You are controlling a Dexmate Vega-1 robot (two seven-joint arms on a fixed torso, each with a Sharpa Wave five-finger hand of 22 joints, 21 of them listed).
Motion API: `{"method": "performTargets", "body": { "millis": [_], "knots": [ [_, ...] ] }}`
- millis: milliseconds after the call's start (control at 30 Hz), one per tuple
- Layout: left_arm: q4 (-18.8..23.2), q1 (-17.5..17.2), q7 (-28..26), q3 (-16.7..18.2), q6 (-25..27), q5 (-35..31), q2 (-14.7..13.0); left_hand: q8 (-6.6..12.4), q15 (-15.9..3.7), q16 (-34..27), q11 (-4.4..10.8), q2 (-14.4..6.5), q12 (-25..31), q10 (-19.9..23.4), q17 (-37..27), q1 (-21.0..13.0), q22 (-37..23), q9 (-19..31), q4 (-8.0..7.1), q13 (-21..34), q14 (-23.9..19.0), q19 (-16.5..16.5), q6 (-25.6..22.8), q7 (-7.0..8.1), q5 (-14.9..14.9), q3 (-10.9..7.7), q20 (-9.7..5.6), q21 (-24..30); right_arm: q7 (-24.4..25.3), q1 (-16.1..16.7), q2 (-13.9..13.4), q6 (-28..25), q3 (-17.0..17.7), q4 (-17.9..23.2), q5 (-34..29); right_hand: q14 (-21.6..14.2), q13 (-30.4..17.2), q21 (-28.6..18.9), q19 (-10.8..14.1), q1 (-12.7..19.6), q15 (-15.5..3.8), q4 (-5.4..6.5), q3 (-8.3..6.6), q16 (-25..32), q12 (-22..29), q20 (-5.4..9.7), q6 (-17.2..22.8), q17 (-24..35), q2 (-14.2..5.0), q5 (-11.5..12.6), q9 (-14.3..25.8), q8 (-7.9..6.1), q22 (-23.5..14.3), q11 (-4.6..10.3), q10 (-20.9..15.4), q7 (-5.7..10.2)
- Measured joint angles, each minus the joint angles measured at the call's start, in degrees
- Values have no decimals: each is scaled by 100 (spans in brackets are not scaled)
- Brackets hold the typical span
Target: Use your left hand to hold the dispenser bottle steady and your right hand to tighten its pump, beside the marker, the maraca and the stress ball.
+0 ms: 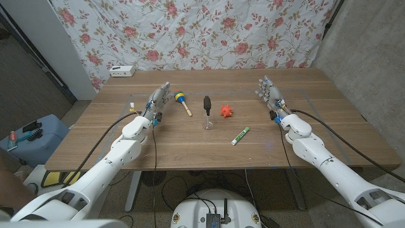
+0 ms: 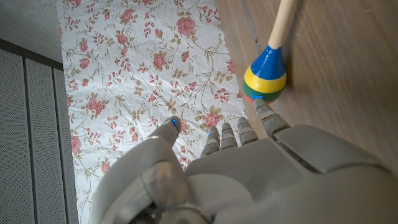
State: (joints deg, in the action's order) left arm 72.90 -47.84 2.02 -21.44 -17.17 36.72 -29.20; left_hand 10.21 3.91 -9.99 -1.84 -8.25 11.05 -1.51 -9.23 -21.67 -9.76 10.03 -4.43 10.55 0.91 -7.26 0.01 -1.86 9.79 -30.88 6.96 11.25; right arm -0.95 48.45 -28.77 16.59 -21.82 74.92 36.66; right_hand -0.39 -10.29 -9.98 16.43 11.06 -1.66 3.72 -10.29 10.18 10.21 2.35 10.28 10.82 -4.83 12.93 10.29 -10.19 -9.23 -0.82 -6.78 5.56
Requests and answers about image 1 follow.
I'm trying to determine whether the white robot shoulder cover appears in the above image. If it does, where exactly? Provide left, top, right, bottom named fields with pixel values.
left=0, top=218, right=129, bottom=228

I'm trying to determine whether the person's bare limb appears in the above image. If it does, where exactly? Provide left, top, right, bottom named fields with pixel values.
left=0, top=155, right=35, bottom=212

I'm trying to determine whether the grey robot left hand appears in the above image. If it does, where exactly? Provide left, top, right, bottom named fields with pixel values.
left=140, top=81, right=174, bottom=124

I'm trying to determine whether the grey table leg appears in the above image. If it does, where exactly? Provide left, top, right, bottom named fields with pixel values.
left=286, top=167, right=307, bottom=212

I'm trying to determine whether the black antenna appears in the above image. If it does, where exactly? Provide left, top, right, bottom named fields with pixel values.
left=222, top=198, right=232, bottom=224

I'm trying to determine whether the floral backdrop cloth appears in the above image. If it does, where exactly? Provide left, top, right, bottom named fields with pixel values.
left=50, top=0, right=339, bottom=91

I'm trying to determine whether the white table leg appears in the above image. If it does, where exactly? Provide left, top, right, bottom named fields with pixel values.
left=124, top=170, right=142, bottom=212

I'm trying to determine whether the white power strip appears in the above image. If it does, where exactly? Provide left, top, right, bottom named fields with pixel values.
left=109, top=65, right=136, bottom=78

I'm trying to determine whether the red spiky stress ball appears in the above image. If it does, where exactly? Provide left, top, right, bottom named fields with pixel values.
left=220, top=104, right=234, bottom=118

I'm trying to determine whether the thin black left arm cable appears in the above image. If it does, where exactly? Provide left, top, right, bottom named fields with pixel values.
left=151, top=125, right=158, bottom=228

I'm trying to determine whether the green and white marker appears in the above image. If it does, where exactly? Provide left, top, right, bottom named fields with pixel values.
left=231, top=126, right=251, bottom=146

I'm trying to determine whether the black flat clip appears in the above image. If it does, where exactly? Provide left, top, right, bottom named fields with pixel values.
left=22, top=120, right=42, bottom=133

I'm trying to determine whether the black hair brush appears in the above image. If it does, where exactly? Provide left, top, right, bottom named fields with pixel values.
left=27, top=128, right=44, bottom=142

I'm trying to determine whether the black pump head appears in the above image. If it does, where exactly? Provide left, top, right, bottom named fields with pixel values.
left=203, top=95, right=212, bottom=117

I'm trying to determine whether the red toothpaste tube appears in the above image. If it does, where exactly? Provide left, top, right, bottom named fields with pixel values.
left=6, top=130, right=18, bottom=152

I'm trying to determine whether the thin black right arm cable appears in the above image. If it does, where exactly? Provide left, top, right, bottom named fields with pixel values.
left=277, top=123, right=384, bottom=226

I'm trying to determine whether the clear plastic dispenser bottle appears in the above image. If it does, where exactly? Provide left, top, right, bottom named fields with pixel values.
left=202, top=109, right=215, bottom=130

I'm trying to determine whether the grey computer module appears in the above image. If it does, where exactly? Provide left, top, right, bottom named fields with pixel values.
left=206, top=212, right=221, bottom=228

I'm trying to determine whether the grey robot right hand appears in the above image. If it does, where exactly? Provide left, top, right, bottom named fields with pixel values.
left=254, top=75, right=292, bottom=120

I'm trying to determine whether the yellow and black floor item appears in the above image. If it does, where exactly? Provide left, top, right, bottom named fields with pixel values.
left=40, top=170, right=82, bottom=188

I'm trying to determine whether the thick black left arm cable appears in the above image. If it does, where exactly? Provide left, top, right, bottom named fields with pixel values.
left=61, top=110, right=142, bottom=189

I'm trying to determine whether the black backdrop stand pole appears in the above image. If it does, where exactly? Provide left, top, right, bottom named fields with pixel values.
left=321, top=0, right=346, bottom=41

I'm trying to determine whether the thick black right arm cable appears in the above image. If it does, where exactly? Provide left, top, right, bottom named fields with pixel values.
left=290, top=108, right=405, bottom=184

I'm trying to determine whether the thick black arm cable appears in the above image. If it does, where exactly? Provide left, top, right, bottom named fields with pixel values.
left=290, top=108, right=405, bottom=184
left=61, top=110, right=142, bottom=189

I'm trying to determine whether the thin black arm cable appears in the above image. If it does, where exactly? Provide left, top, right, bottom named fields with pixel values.
left=277, top=123, right=384, bottom=226
left=151, top=125, right=158, bottom=228

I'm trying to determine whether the white robot torso base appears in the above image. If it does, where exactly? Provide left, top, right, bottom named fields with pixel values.
left=170, top=189, right=263, bottom=228

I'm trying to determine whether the blue storage box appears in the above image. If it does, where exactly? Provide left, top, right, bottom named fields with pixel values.
left=0, top=113, right=70, bottom=168

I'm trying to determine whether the multicoloured wooden maraca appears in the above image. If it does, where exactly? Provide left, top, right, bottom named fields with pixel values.
left=173, top=90, right=193, bottom=117

